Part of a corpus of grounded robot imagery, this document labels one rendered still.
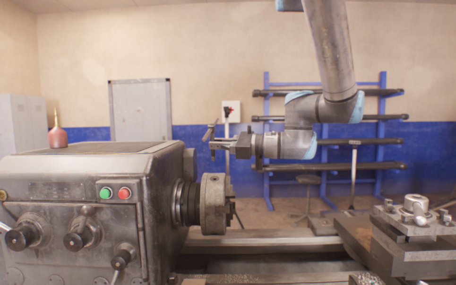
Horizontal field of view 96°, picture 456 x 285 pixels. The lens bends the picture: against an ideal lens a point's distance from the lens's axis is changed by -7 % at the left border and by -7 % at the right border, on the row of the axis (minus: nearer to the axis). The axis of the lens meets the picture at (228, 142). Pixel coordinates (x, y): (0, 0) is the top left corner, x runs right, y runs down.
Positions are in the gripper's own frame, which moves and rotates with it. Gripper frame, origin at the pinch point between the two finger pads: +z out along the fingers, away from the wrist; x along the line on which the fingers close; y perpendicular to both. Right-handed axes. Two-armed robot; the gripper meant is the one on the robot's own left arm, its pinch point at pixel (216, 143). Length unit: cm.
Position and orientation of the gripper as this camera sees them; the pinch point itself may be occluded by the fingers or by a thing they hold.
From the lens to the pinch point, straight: 80.2
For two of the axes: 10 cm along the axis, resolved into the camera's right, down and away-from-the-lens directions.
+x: -2.1, 4.2, -8.8
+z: -9.8, -0.2, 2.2
